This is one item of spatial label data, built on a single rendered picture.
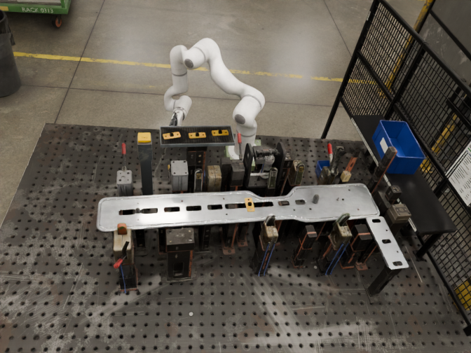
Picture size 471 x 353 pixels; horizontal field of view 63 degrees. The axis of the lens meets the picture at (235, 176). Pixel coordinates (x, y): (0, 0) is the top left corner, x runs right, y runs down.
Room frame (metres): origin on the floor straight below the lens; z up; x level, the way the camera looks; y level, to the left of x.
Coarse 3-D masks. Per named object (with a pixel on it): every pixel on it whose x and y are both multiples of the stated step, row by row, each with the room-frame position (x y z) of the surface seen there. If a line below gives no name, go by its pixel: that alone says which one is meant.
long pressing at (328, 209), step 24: (216, 192) 1.23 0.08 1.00; (240, 192) 1.26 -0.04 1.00; (312, 192) 1.35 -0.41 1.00; (336, 192) 1.39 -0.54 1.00; (360, 192) 1.42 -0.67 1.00; (120, 216) 0.99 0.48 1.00; (144, 216) 1.02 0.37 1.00; (168, 216) 1.04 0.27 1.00; (192, 216) 1.06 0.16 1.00; (216, 216) 1.09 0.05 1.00; (240, 216) 1.11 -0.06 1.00; (264, 216) 1.14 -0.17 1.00; (288, 216) 1.17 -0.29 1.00; (312, 216) 1.19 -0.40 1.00; (336, 216) 1.22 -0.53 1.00; (360, 216) 1.25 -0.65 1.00
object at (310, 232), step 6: (306, 228) 1.12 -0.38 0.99; (312, 228) 1.13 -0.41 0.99; (306, 234) 1.10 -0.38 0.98; (312, 234) 1.10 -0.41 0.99; (300, 240) 1.12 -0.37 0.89; (306, 240) 1.08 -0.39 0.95; (312, 240) 1.08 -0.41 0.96; (300, 246) 1.11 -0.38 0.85; (306, 246) 1.08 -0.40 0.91; (312, 246) 1.09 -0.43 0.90; (294, 252) 1.13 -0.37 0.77; (300, 252) 1.09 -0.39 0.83; (306, 252) 1.09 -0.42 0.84; (294, 258) 1.11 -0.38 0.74; (300, 258) 1.09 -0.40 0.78; (294, 264) 1.09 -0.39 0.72; (300, 264) 1.08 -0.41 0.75
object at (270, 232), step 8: (264, 224) 1.06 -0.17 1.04; (264, 232) 1.04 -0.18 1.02; (272, 232) 1.03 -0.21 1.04; (264, 240) 1.02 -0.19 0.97; (272, 240) 1.01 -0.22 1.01; (264, 248) 1.00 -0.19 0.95; (272, 248) 1.01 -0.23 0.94; (256, 256) 1.05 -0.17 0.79; (264, 256) 1.00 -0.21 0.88; (256, 264) 1.02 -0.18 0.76; (264, 264) 1.01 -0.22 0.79; (256, 272) 1.00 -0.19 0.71; (264, 272) 1.00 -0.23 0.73
